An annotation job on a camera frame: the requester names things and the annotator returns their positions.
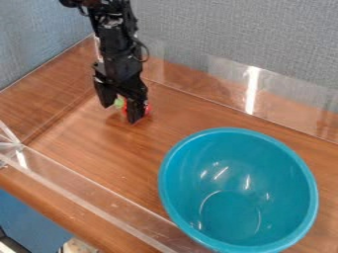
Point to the red toy strawberry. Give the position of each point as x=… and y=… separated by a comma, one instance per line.
x=131, y=108

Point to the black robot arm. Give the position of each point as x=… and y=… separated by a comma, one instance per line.
x=115, y=29

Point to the clear acrylic barrier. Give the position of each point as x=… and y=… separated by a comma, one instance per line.
x=106, y=219
x=24, y=51
x=279, y=99

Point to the clear acrylic left barrier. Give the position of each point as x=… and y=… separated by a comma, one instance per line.
x=24, y=51

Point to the clear acrylic back barrier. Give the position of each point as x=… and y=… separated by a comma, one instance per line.
x=279, y=99

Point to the clear acrylic left bracket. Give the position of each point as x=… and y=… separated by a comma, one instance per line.
x=11, y=147

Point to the blue plastic bowl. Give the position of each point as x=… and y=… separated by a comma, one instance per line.
x=238, y=191

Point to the clear acrylic front barrier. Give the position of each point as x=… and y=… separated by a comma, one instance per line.
x=106, y=219

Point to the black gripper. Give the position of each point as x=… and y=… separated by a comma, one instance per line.
x=116, y=77

